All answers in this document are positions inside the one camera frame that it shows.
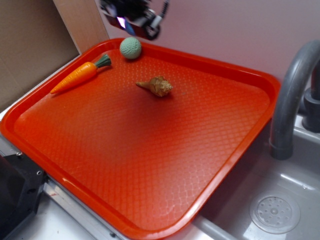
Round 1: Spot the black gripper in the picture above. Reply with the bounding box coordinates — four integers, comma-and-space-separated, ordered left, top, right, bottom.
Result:
99, 0, 164, 41

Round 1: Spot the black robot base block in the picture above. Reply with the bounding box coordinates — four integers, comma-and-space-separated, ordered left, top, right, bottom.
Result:
0, 154, 46, 240

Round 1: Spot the green dimpled ball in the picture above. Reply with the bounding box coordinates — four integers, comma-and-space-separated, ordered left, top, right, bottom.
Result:
119, 37, 142, 60

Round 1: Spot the light wooden board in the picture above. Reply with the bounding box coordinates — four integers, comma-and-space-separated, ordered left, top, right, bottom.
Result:
53, 0, 110, 54

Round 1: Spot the tan spiral seashell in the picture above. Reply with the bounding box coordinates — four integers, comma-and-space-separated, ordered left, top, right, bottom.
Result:
135, 76, 173, 97

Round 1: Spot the orange toy carrot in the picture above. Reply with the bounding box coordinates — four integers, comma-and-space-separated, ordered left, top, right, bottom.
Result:
50, 54, 112, 94

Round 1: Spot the brown cardboard panel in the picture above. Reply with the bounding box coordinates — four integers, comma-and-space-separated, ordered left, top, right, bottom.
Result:
0, 0, 79, 111

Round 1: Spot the red plastic tray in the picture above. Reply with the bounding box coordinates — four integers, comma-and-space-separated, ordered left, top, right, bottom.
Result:
0, 38, 280, 240

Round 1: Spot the grey curved faucet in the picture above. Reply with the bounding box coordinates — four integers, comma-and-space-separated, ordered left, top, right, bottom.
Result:
269, 39, 320, 160

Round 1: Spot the grey sink basin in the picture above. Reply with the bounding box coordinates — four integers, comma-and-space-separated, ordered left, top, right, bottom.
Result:
192, 116, 320, 240

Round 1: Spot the round sink drain strainer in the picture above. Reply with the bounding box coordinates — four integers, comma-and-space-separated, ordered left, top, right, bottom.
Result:
249, 191, 301, 235

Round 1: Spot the black coiled cable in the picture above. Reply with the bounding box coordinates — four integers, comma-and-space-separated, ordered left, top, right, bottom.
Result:
159, 0, 172, 20

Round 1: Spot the dark grey faucet handle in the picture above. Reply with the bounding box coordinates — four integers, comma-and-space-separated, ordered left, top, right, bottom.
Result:
302, 88, 320, 133

